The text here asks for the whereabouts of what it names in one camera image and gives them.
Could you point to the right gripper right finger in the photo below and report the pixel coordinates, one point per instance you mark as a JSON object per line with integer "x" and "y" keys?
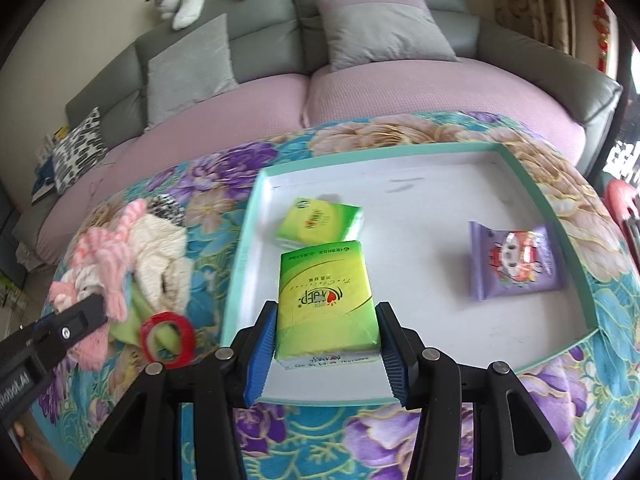
{"x": 512, "y": 438}

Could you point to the green tissue pack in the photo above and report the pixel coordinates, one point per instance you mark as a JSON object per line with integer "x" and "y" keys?
{"x": 326, "y": 313}
{"x": 310, "y": 222}

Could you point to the red tape roll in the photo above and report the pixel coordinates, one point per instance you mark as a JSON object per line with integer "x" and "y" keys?
{"x": 169, "y": 338}

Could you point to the black white patterned pillow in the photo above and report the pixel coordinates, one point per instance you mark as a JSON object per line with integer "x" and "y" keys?
{"x": 78, "y": 152}

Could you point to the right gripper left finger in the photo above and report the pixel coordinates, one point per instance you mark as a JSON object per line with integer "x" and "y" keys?
{"x": 141, "y": 439}

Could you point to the grey pillow middle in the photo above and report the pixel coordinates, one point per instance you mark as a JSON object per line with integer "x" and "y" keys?
{"x": 193, "y": 70}

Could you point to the teal white tray box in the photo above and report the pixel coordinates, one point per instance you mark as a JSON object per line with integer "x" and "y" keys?
{"x": 418, "y": 202}

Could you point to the red stool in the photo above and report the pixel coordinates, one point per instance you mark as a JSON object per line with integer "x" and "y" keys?
{"x": 619, "y": 201}

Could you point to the grey purple pillow right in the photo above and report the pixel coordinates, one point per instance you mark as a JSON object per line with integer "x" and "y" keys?
{"x": 360, "y": 32}

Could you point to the pink white fluffy sock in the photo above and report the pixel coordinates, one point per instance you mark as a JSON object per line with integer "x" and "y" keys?
{"x": 100, "y": 263}

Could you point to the floral blue blanket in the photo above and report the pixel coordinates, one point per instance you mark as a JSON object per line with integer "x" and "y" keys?
{"x": 590, "y": 394}

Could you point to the cream lace cloth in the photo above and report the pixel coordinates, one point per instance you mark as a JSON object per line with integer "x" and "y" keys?
{"x": 162, "y": 270}

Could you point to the black white patterned cloth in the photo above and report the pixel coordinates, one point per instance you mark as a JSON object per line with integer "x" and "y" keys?
{"x": 166, "y": 207}

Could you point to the purple baby wipes pack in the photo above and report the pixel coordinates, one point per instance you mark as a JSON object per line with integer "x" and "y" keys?
{"x": 514, "y": 262}

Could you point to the books beside sofa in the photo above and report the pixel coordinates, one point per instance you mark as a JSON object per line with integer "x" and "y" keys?
{"x": 44, "y": 183}

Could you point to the grey sofa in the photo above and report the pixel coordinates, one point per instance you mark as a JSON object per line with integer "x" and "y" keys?
{"x": 304, "y": 63}

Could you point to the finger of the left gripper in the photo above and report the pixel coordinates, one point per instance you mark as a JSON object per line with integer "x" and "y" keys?
{"x": 30, "y": 356}

